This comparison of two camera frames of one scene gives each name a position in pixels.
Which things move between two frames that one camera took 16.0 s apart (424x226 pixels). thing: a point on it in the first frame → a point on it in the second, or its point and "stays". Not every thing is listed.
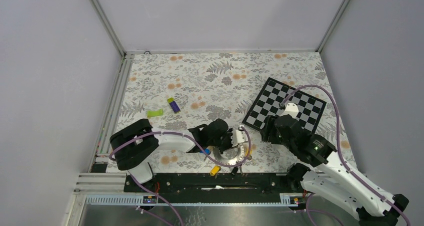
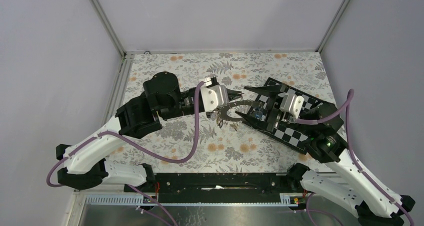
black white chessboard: (267, 105) stays
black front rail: (251, 182) stays
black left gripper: (229, 133) → (231, 95)
